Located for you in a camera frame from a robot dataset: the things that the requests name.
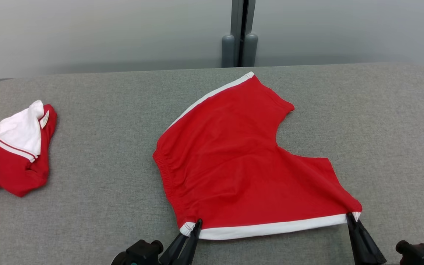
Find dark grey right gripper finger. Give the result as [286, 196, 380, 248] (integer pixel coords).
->
[346, 213, 373, 265]
[353, 217, 387, 265]

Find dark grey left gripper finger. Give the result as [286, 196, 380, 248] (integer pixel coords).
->
[173, 219, 202, 265]
[159, 232, 191, 265]

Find red shorts with white stripe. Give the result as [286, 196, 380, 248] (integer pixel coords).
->
[152, 72, 363, 241]

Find red and white jersey shirt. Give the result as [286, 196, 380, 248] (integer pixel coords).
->
[0, 100, 57, 197]

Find grey partition post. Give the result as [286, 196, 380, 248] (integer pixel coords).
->
[222, 0, 258, 68]

